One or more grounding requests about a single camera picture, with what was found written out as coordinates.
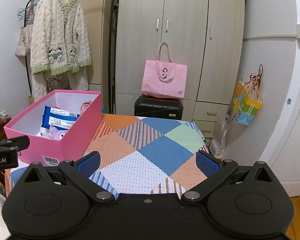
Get blue wet wipes packet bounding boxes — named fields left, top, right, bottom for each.
left=41, top=104, right=80, bottom=130

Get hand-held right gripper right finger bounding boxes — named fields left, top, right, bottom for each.
left=181, top=150, right=278, bottom=202

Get black tripod stand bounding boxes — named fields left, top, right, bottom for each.
left=110, top=0, right=120, bottom=114

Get cream fleece pyjama pants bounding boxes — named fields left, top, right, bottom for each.
left=31, top=66, right=89, bottom=102

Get cream fleece pyjama jacket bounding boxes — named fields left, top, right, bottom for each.
left=30, top=0, right=92, bottom=76

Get pink cardboard box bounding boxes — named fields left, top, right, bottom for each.
left=4, top=89, right=103, bottom=167

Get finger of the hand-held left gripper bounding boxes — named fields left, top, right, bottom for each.
left=0, top=135, right=30, bottom=153

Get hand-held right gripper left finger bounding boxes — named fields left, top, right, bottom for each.
left=16, top=151, right=115, bottom=202

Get small translucent plastic bag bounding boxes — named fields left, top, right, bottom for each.
left=210, top=114, right=232, bottom=158

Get white refrigerator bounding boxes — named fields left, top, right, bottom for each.
left=215, top=0, right=300, bottom=170

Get pink tote bag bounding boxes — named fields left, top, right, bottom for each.
left=141, top=42, right=188, bottom=99

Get beige wardrobe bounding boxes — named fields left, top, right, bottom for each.
left=115, top=0, right=246, bottom=145

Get purple plush toy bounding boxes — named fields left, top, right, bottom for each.
left=49, top=124, right=71, bottom=140

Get bunch of wire hangers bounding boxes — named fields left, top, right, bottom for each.
left=17, top=0, right=42, bottom=22

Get khaki cloth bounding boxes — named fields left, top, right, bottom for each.
left=46, top=76, right=71, bottom=92

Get patchwork tablecloth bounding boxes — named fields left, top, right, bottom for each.
left=5, top=114, right=210, bottom=198

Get black suitcase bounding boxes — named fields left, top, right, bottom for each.
left=134, top=95, right=184, bottom=120

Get beige canvas tote bag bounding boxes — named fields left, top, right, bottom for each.
left=15, top=12, right=35, bottom=57

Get colourful gift bag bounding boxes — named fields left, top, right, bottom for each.
left=233, top=79, right=262, bottom=126

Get white panda plush toy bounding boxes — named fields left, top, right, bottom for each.
left=36, top=127, right=53, bottom=138

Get brown wooden cabinet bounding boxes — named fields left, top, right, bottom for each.
left=0, top=115, right=12, bottom=140

